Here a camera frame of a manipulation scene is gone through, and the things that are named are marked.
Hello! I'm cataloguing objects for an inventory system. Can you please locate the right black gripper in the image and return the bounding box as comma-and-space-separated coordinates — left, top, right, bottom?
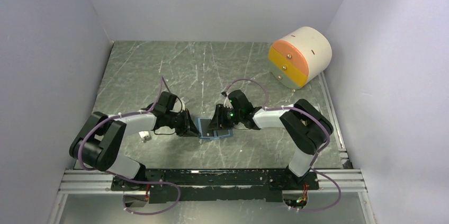
206, 104, 243, 131

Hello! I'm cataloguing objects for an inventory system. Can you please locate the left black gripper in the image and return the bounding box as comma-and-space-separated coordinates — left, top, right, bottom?
166, 109, 202, 138

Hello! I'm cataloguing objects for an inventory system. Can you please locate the blue card holder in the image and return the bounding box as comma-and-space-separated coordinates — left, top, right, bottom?
195, 118, 234, 140

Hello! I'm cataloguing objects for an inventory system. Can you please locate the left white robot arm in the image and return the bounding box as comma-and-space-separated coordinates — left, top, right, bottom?
69, 91, 200, 190

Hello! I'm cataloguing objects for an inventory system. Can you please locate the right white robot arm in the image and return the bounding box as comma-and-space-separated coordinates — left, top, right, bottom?
208, 90, 334, 189

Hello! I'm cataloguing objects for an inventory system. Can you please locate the small white plastic piece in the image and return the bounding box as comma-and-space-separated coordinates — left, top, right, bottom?
138, 131, 151, 143

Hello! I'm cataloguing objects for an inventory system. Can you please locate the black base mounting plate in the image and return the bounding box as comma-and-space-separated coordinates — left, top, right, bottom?
110, 168, 319, 203

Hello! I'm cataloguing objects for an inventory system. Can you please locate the beige cylindrical drawer box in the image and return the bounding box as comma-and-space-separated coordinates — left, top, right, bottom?
268, 26, 332, 89

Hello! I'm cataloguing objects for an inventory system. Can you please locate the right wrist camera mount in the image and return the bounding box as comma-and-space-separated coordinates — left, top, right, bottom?
221, 91, 232, 109

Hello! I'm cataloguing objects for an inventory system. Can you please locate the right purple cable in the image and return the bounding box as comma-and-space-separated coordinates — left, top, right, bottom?
221, 78, 342, 213

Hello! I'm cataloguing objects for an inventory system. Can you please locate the purple cable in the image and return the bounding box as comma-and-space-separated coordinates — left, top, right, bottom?
77, 76, 181, 216
221, 78, 342, 213

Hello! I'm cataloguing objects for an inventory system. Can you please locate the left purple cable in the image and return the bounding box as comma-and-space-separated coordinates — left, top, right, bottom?
77, 76, 181, 216

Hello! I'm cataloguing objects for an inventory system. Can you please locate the aluminium rail frame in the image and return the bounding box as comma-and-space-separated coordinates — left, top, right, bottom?
58, 75, 369, 195

